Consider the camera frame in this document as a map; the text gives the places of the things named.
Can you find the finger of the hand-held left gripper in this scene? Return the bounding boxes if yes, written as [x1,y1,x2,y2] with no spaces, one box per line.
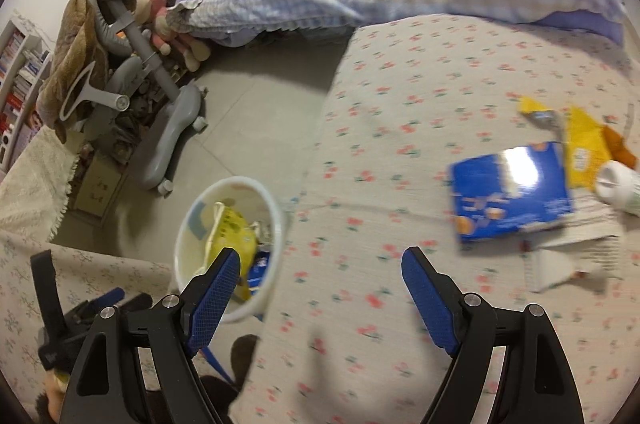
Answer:
[75,288,126,325]
[122,294,153,317]

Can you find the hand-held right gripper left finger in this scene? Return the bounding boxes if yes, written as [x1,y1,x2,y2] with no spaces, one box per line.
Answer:
[59,247,241,424]

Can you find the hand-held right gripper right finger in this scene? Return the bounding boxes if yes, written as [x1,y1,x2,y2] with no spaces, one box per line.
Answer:
[401,247,586,424]

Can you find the dark blue packet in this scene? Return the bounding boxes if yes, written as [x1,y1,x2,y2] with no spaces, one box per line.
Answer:
[247,249,273,290]

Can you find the yellow packet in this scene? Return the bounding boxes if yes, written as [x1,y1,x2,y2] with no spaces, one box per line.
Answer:
[202,203,261,302]

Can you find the clear plastic wrapper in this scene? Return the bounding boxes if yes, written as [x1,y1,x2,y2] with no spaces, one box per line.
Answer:
[249,219,274,246]

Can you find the white plastic trash bin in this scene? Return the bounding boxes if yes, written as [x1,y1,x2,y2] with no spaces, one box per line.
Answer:
[173,175,286,324]

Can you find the blue cardboard box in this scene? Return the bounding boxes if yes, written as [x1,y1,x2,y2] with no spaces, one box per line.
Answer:
[451,141,576,245]

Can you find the white printed leaflet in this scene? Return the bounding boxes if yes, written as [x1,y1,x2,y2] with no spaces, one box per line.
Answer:
[525,194,626,295]

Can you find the yellow orange snack wrapper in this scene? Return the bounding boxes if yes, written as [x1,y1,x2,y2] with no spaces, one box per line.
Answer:
[517,96,638,190]

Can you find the white plastic bottle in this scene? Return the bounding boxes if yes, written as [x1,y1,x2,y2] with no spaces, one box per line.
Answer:
[594,159,640,216]

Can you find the floral print tablecloth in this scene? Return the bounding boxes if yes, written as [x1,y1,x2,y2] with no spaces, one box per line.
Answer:
[0,224,186,405]

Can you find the blue stick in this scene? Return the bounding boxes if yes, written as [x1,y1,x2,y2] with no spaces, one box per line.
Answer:
[200,344,236,387]

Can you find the cream lace cloth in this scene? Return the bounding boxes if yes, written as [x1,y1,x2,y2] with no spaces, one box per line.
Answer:
[0,127,81,245]

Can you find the cherry print tablecloth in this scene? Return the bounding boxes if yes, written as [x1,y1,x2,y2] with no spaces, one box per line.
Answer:
[227,12,640,424]

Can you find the grey swivel chair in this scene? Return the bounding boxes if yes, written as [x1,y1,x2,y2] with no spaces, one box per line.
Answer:
[60,0,208,195]

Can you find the row of books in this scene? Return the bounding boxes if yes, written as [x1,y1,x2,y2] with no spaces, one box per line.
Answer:
[0,29,48,145]

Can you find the brown fleece blanket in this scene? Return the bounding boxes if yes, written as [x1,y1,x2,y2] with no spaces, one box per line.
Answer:
[37,0,143,142]

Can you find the white bookshelf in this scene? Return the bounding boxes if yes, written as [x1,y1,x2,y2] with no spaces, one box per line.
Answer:
[0,12,53,170]

